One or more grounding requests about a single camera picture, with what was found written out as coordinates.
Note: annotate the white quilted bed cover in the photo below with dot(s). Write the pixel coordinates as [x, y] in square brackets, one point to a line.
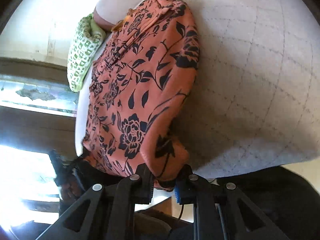
[255, 103]

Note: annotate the pink bed mattress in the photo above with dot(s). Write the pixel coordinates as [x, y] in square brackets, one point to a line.
[105, 17]

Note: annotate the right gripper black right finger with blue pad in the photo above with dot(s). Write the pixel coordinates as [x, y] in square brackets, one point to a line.
[184, 189]

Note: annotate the orange black floral garment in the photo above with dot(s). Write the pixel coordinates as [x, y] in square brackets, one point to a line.
[139, 85]

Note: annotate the green white patterned pillow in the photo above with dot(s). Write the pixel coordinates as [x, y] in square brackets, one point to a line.
[86, 42]

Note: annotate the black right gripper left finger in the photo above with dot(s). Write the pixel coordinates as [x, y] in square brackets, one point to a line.
[143, 192]

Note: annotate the dark wooden door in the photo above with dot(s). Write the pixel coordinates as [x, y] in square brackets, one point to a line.
[38, 109]

